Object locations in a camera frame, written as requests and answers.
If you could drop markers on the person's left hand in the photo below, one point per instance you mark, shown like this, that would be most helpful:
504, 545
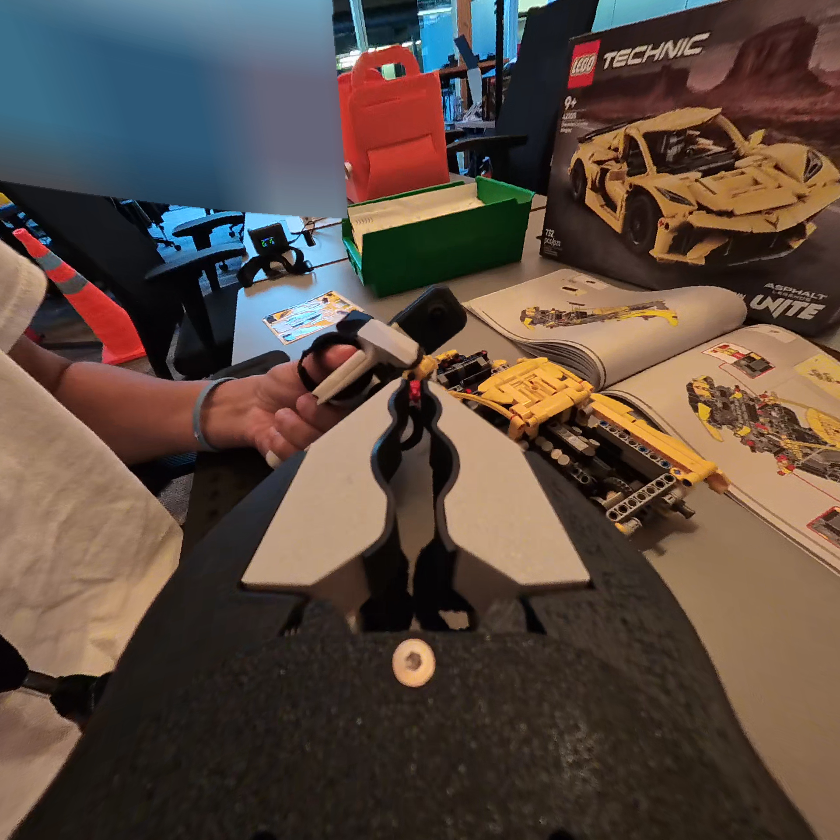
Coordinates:
262, 413

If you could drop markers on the blue wristband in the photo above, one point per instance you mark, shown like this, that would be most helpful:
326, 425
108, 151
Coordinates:
203, 413

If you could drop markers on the black office chair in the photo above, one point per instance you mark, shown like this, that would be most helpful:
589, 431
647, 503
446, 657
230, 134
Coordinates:
131, 262
544, 98

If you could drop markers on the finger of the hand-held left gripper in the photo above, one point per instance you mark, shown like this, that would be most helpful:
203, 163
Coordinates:
390, 344

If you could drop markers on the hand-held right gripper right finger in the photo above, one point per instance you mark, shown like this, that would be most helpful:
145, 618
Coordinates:
518, 525

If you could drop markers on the orange traffic cone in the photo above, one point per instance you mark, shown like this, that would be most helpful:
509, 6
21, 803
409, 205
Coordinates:
85, 302

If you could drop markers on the open instruction booklet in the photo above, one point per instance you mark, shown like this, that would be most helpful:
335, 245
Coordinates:
656, 328

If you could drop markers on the green plastic bin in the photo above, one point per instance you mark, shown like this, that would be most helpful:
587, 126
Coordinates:
446, 249

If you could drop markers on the toy car set box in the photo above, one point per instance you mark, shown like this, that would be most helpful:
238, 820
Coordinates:
689, 164

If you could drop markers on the orange container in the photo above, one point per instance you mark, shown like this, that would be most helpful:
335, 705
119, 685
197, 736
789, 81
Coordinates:
394, 131

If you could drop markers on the yellow brick toy car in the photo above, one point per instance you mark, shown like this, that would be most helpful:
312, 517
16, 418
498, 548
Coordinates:
544, 400

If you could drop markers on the sticker sheet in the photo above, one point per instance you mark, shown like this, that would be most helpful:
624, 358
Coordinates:
312, 317

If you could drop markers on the black device with display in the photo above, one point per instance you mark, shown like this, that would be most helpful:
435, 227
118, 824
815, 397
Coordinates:
272, 246

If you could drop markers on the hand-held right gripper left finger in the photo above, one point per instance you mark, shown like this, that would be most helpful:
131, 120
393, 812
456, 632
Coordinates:
315, 525

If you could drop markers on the black perforated chair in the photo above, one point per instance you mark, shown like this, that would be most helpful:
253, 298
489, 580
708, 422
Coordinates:
223, 485

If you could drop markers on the yellow connector piece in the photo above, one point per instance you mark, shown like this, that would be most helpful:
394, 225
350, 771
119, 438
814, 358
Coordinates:
420, 367

